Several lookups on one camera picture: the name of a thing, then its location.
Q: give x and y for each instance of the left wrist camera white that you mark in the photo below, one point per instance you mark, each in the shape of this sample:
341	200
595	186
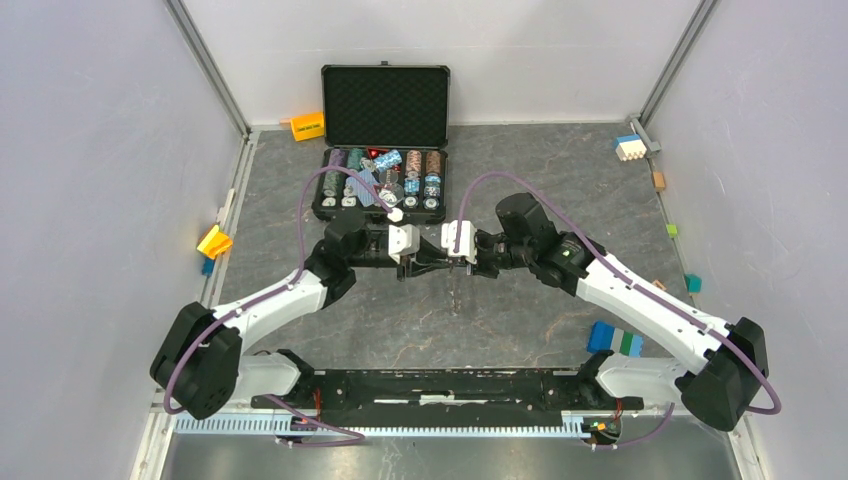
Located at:
403	240

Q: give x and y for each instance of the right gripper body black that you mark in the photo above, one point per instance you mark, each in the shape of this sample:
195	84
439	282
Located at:
493	254

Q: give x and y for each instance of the black poker chip case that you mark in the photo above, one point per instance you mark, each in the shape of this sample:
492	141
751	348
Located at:
391	120

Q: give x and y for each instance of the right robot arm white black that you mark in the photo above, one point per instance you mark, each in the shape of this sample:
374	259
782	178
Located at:
715	368

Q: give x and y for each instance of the teal small cube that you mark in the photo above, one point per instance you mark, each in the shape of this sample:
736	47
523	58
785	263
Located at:
693	283

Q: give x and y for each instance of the yellow box at back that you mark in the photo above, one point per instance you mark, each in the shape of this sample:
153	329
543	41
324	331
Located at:
308	126

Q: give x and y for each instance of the yellow orange block left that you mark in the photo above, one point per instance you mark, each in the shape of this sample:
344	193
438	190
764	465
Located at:
214	243

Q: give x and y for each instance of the blue playing card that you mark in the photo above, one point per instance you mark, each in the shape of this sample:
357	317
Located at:
361	185

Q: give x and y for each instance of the blue white toy brick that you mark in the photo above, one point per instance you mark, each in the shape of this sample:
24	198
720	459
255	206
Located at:
630	147

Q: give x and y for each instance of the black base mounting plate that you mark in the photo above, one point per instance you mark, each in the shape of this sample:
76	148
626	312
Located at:
520	397

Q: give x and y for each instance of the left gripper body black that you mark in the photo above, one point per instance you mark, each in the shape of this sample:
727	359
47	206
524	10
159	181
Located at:
409	264

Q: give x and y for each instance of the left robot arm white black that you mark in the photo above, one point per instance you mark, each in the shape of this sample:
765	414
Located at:
201	364

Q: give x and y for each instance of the orange wooden cube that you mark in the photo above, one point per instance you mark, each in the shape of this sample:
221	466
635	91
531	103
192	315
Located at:
659	182

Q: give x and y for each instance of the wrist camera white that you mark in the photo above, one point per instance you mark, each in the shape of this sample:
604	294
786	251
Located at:
457	238
403	240

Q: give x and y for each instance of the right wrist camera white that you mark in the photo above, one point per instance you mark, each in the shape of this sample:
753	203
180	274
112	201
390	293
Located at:
457	238

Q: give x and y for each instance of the blue green toy brick stack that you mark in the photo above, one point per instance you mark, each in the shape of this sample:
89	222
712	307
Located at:
604	336

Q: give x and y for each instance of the small blue block left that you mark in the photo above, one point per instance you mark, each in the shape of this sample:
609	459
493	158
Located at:
208	267

